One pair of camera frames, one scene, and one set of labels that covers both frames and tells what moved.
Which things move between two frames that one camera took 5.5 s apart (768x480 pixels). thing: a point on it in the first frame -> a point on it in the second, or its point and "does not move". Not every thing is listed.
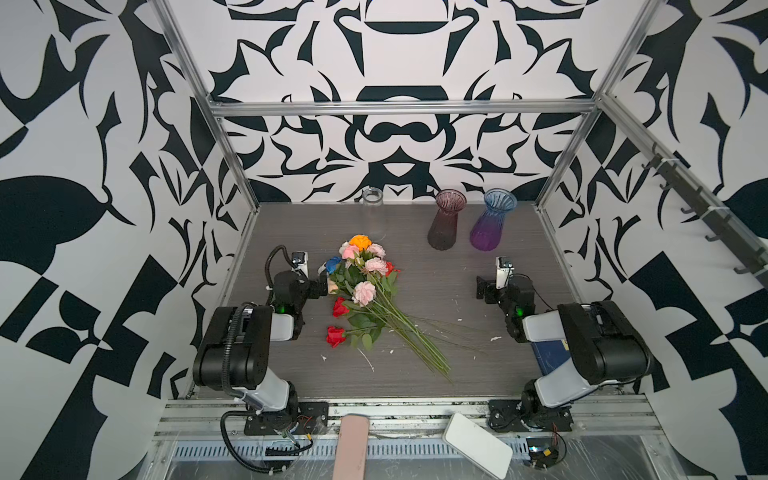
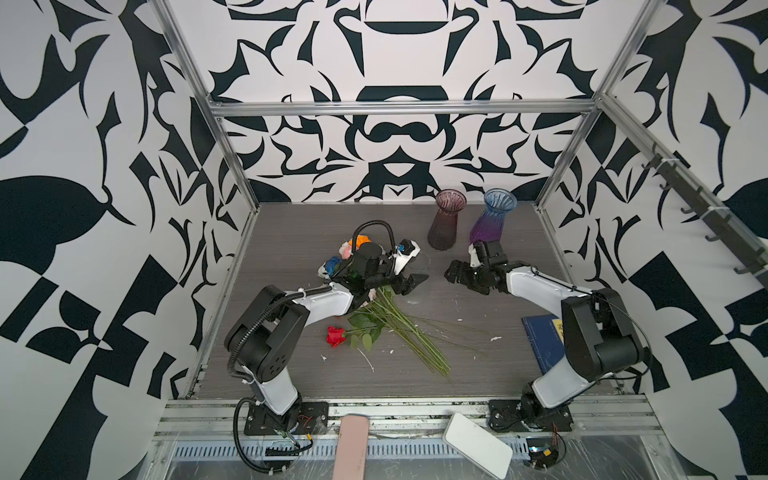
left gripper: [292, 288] -> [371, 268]
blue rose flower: [331, 264] does not move
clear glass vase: [373, 213] -> [420, 262]
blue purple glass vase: [486, 233] does not move
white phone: [486, 454] does not move
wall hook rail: [714, 213] does not move
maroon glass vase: [442, 234] does not move
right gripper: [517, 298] -> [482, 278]
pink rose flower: [349, 251] does not move
